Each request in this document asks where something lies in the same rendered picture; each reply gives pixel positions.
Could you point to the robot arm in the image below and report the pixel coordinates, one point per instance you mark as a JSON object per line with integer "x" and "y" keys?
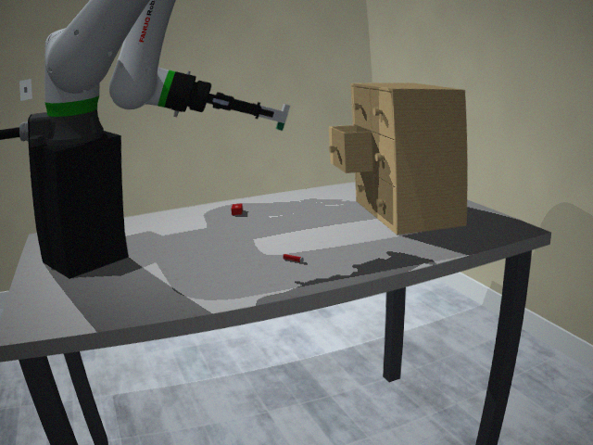
{"x": 80, "y": 58}

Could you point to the small tan wooden chest of drawers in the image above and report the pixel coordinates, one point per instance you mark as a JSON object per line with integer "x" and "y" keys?
{"x": 430, "y": 133}

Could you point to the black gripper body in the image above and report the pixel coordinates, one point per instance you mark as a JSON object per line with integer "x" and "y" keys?
{"x": 202, "y": 96}

